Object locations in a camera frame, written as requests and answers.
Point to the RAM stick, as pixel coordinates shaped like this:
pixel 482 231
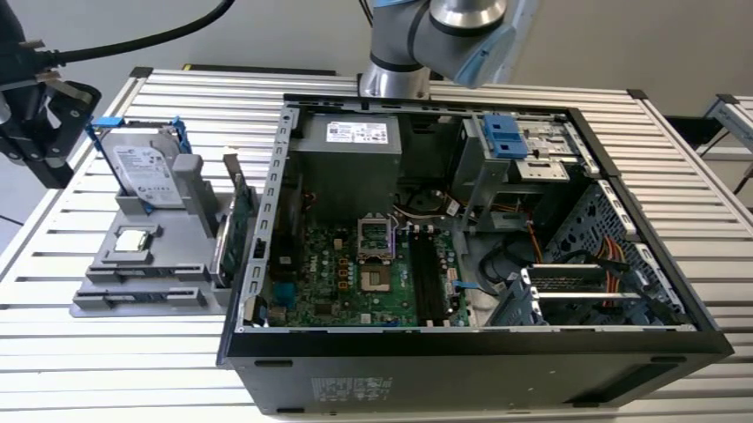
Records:
pixel 147 296
pixel 159 271

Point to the blue plastic drive latch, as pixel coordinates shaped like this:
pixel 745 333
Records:
pixel 502 136

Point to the silver CPU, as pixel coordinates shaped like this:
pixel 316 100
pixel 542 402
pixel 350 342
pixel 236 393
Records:
pixel 131 240

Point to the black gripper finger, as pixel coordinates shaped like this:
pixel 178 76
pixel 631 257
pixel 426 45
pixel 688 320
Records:
pixel 76 114

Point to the grey power supply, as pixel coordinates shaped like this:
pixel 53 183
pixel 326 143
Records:
pixel 347 176

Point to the thin locking lever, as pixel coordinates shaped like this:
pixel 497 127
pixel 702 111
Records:
pixel 393 242

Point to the hard disk in blue carrier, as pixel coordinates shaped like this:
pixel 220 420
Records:
pixel 144 172

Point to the green motherboard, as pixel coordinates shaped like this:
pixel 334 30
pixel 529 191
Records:
pixel 318 282

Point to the CPU socket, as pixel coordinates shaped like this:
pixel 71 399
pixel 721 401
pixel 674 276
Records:
pixel 376 278

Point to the blue expansion slot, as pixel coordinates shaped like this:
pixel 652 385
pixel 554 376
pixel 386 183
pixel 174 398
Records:
pixel 283 294

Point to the round black speaker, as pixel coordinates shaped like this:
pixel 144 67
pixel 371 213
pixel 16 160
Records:
pixel 426 202

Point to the grey parts rack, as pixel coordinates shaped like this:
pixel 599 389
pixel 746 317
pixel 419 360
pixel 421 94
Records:
pixel 176 247

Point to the grey metal disk bay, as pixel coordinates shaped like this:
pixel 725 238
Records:
pixel 511 308

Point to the black PC case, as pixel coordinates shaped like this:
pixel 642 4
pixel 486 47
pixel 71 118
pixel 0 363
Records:
pixel 411 379

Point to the green graphics card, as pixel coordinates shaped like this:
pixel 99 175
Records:
pixel 238 229

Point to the metal slat side table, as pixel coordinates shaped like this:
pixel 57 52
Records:
pixel 736 114

